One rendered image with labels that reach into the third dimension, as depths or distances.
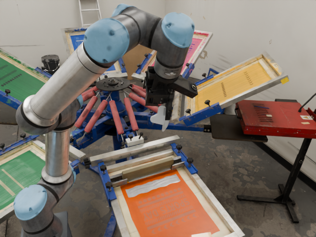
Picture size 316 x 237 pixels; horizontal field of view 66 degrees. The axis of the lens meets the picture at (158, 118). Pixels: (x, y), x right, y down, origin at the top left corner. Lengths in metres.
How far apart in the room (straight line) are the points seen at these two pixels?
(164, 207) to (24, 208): 0.79
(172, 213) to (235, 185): 1.69
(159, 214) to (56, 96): 1.05
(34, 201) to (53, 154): 0.19
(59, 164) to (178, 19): 0.70
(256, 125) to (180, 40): 1.57
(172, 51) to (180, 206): 1.11
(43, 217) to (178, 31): 0.83
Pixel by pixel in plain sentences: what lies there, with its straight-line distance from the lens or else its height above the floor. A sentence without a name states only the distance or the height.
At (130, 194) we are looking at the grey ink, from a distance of 1.58.
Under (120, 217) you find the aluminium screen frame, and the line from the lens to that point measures 1.45.
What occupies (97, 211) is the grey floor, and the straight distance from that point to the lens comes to 2.78.
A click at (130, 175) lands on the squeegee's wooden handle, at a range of 1.59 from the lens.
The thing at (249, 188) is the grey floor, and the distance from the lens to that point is 3.09.
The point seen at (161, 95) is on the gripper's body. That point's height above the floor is 1.84.
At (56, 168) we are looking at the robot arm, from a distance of 1.03.
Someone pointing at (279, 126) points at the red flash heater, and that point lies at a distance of 2.12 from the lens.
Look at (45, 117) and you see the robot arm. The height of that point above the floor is 1.82.
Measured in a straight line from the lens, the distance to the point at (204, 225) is 1.47.
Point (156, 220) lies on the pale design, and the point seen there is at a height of 0.95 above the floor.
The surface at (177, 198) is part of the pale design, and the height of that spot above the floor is 0.95.
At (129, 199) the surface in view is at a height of 0.95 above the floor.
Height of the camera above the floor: 2.14
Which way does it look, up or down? 31 degrees down
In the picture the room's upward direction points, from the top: straight up
